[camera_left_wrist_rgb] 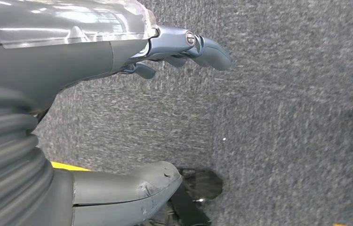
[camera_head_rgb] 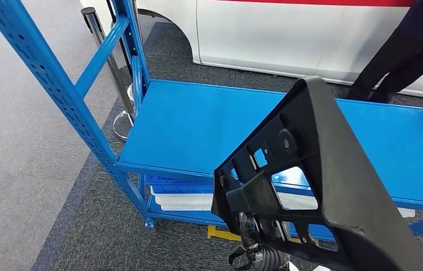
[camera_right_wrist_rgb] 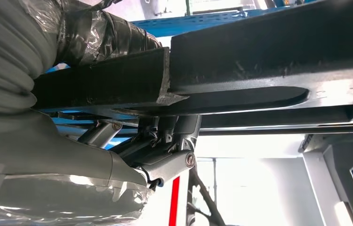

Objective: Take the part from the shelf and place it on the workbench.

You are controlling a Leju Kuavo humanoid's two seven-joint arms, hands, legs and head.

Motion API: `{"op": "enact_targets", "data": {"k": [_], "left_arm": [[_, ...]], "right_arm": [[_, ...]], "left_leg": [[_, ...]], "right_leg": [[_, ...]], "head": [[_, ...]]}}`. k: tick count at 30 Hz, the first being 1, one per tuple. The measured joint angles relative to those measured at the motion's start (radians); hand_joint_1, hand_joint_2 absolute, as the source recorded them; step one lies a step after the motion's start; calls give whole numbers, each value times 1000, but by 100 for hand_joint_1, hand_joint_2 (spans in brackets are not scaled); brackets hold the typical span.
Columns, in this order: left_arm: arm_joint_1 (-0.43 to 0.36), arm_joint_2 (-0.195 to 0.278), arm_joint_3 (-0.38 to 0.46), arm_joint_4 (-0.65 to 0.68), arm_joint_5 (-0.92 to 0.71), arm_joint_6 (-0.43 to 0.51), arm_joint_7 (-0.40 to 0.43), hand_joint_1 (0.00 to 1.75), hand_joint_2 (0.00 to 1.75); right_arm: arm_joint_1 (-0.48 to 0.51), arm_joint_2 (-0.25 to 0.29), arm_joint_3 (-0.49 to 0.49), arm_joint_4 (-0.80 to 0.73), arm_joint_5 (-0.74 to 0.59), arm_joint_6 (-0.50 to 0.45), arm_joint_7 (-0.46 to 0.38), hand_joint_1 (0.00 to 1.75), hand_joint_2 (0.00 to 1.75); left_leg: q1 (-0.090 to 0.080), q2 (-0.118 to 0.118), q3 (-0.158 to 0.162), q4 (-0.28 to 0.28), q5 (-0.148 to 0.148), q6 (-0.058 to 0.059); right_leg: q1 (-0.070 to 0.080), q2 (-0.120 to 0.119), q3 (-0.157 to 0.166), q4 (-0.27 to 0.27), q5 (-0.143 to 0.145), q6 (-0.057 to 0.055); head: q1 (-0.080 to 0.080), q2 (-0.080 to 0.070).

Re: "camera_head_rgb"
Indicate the yellow floor tape square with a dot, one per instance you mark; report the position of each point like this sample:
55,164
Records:
221,233

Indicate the blue plastic bin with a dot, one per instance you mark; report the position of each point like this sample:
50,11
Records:
174,181

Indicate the black plastic plate bracket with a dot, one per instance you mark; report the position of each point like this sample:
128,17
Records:
346,179

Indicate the chrome stanchion post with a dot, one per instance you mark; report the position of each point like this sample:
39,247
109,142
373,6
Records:
95,26

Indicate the person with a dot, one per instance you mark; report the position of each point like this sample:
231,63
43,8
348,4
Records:
402,60

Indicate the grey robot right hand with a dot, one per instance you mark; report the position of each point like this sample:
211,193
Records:
249,239

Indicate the white vehicle body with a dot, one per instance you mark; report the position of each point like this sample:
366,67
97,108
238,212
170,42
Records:
271,33

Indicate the blue steel shelf rack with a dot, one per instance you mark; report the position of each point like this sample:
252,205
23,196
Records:
196,123

